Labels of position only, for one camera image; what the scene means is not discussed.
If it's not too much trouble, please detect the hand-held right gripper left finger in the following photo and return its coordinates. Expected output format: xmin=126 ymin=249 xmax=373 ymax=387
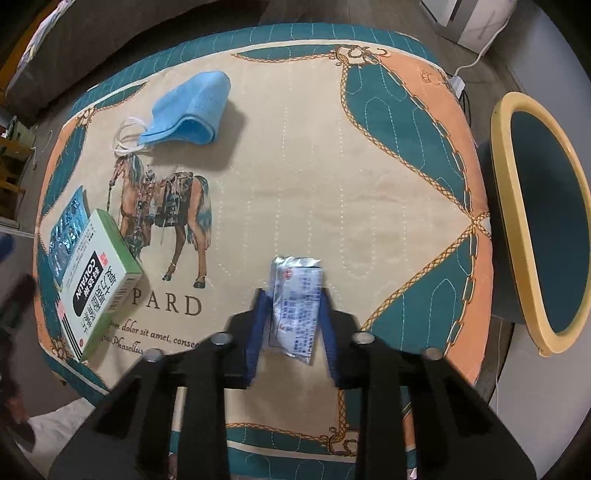
xmin=48 ymin=288 xmax=269 ymax=480

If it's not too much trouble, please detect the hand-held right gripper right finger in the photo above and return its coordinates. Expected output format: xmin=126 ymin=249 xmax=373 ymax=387
xmin=318 ymin=286 xmax=539 ymax=480

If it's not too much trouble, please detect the silver foil sachet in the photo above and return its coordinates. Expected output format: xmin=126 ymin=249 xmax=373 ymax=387
xmin=268 ymin=255 xmax=325 ymax=366

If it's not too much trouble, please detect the dark bin with yellow rim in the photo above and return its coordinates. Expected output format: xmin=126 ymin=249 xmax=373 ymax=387
xmin=488 ymin=91 xmax=591 ymax=357

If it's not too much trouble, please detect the silver blister pack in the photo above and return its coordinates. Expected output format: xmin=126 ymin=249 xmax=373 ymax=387
xmin=47 ymin=185 xmax=91 ymax=289

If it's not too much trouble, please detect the green and white medicine box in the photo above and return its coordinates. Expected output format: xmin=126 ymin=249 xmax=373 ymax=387
xmin=58 ymin=209 xmax=144 ymax=362

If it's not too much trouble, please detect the wooden chair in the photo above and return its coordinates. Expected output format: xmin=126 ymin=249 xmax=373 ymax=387
xmin=0 ymin=115 xmax=27 ymax=219

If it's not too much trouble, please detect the white fluffy cloth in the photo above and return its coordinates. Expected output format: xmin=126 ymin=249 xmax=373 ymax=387
xmin=27 ymin=397 xmax=103 ymax=464

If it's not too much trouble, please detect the teal and orange printed mat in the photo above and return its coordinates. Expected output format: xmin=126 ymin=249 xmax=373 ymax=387
xmin=34 ymin=23 xmax=492 ymax=480

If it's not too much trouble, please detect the blue face mask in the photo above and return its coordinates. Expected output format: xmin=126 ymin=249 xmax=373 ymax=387
xmin=113 ymin=71 xmax=232 ymax=156

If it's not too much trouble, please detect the light blue pillow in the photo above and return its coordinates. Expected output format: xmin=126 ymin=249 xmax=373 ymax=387
xmin=27 ymin=2 xmax=65 ymax=63

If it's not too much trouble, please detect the white power strip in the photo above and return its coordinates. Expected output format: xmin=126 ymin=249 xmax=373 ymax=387
xmin=445 ymin=73 xmax=467 ymax=100

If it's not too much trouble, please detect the bed with brown cover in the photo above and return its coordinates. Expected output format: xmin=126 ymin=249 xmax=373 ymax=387
xmin=4 ymin=0 xmax=262 ymax=126

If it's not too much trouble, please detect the white air purifier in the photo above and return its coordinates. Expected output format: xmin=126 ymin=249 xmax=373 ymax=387
xmin=422 ymin=0 xmax=519 ymax=52

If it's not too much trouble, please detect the white power cable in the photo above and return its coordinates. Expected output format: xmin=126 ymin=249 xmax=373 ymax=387
xmin=455 ymin=21 xmax=502 ymax=80

